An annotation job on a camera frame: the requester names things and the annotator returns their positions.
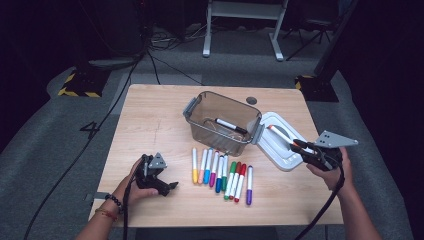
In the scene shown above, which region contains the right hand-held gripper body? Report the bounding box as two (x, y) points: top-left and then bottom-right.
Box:
(305, 130), (359, 172)

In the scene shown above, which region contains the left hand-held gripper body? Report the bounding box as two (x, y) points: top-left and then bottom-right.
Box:
(135, 152), (169, 190)

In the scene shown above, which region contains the orange marker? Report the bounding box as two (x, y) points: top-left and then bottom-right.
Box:
(267, 124), (299, 148)

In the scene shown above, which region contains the yellow marker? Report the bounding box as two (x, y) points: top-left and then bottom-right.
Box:
(191, 147), (199, 185)

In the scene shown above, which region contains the pink marker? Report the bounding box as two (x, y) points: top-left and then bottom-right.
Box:
(197, 148), (208, 185)

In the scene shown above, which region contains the light blue marker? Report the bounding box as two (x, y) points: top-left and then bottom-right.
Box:
(203, 147), (214, 185)

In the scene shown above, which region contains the dark blue marker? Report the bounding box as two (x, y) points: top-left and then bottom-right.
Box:
(214, 154), (225, 194)

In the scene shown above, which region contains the dark green marker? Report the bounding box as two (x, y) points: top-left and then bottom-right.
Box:
(221, 153), (230, 192)

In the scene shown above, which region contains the dark red marker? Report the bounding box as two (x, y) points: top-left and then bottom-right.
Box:
(228, 161), (242, 201)

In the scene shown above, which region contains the purple marker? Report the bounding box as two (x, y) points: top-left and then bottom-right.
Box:
(245, 165), (254, 206)

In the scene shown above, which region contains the black marker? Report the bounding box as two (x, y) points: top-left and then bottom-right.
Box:
(214, 117), (249, 135)

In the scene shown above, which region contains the clear grey storage box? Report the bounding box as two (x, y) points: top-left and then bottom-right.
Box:
(182, 90), (265, 158)

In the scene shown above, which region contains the person's right hand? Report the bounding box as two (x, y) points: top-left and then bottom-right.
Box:
(306, 148), (354, 192)

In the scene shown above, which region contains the person's left hand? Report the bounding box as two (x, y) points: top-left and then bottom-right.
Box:
(113, 158), (160, 209)

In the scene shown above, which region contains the white box lid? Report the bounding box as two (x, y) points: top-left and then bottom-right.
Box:
(257, 111), (314, 173)

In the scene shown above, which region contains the black yellow striped stand base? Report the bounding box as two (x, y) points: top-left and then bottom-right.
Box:
(294, 74), (339, 103)
(57, 68), (111, 99)

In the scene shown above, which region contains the grey tape strip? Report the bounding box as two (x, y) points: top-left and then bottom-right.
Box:
(84, 192), (109, 201)

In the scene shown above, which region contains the black tripod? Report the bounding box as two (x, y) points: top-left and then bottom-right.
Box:
(285, 18), (334, 62)

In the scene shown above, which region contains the dark stand pole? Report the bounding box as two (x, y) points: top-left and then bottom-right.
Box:
(313, 0), (359, 78)

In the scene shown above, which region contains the grey floor plate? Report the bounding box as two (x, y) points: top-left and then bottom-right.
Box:
(88, 58), (143, 71)

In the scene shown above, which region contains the black bead bracelet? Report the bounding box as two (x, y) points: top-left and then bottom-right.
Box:
(104, 193), (124, 214)

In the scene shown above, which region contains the left hand-held gripper cable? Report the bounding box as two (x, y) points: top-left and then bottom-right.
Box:
(121, 173), (134, 240)

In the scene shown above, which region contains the hand-held gripper cable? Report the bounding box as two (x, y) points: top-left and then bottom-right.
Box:
(121, 173), (134, 240)
(293, 163), (346, 240)

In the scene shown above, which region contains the right hand-held gripper cable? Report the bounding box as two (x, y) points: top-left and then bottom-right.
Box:
(293, 163), (346, 240)

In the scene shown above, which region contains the red and gold bracelet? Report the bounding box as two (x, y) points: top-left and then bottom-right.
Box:
(94, 207), (118, 222)

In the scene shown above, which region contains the long black floor cable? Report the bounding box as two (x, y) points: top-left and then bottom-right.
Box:
(23, 49), (149, 240)

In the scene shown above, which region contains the thin black floor cable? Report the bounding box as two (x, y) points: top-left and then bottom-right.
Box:
(147, 50), (205, 87)

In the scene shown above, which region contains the tangle of floor cables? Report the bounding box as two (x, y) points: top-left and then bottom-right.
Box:
(149, 23), (208, 44)

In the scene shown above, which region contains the white desk frame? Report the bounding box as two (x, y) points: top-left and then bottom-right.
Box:
(202, 0), (289, 62)

